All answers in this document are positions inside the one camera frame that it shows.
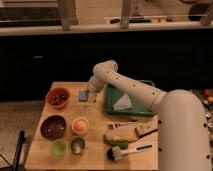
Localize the blue sponge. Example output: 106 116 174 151
78 90 88 102

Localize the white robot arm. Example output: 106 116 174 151
88 60 212 171

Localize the small bowl with orange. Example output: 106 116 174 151
71 117 89 136

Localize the orange bowl with beans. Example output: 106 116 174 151
45 87 70 109

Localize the purple bowl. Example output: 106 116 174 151
40 115 66 140

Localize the green plastic tray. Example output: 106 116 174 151
104 84 153 117

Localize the grey folded cloth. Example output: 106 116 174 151
113 94 132 111

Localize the metal fork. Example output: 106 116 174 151
107 119 138 129

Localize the yellow corn cob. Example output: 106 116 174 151
104 130 137 142

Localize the green pepper toy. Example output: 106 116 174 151
103 135 129 149

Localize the green plastic cup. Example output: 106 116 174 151
50 139 66 156

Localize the black stand pole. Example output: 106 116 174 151
12 130 26 171

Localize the spice bottles cluster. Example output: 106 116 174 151
201 89 213 133

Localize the wooden block with black handle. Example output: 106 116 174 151
135 122 158 139

